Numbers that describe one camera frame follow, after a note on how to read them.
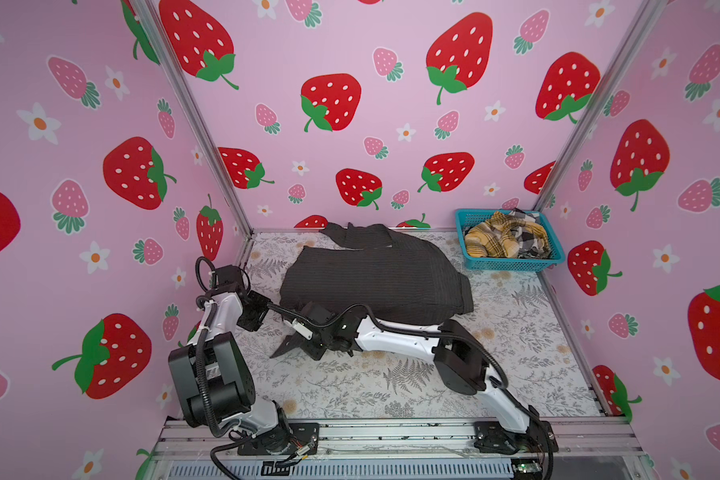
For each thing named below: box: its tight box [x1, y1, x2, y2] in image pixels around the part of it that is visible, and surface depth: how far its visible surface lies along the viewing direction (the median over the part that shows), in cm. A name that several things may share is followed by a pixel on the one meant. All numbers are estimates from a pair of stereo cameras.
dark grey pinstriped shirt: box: [279, 222, 474, 326], surface depth 110 cm
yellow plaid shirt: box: [464, 211, 549, 258], surface depth 106 cm
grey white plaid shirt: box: [508, 208, 549, 260], surface depth 106 cm
